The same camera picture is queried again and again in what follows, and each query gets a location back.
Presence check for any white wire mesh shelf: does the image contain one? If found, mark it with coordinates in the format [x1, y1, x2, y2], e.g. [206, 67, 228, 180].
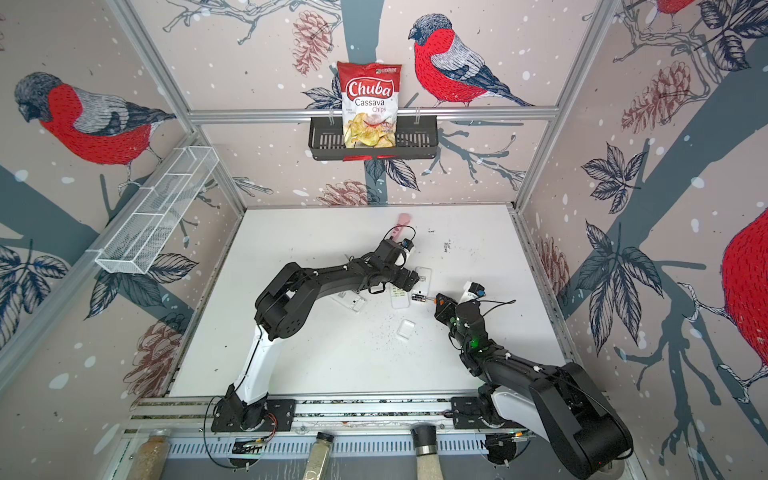
[95, 146, 219, 274]

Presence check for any orange black screwdriver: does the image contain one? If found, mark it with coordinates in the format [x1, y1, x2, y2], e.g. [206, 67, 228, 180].
[411, 294, 435, 303]

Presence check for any glass jar of grains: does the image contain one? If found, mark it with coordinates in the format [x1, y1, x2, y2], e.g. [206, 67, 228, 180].
[126, 429, 171, 480]

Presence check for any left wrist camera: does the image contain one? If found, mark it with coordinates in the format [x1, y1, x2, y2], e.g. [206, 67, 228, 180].
[395, 238, 414, 266]

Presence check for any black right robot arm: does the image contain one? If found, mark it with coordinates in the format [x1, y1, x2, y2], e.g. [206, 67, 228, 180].
[434, 293, 634, 479]

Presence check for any Chuba cassava chips bag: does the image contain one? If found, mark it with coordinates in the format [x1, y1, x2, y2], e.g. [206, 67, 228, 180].
[337, 62, 401, 148]

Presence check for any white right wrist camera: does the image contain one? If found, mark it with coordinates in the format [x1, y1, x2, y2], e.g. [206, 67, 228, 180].
[458, 281, 486, 304]

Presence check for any black wall basket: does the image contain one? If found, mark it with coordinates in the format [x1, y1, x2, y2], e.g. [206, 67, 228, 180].
[308, 116, 439, 162]

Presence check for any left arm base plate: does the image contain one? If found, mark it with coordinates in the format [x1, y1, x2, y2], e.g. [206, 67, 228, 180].
[210, 397, 297, 433]

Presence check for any white remote control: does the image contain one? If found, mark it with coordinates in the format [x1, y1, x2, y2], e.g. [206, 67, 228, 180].
[390, 285, 410, 310]
[411, 267, 432, 296]

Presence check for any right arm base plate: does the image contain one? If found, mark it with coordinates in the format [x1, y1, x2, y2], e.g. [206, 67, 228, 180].
[443, 396, 525, 430]

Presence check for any black-capped grain jar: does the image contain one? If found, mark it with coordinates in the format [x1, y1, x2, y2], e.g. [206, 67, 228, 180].
[411, 423, 444, 480]

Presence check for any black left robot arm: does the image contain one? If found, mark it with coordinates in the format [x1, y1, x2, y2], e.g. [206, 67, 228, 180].
[219, 237, 419, 419]

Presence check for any slim seed bottle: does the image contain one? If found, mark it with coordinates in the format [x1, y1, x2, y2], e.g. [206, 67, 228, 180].
[302, 432, 335, 480]

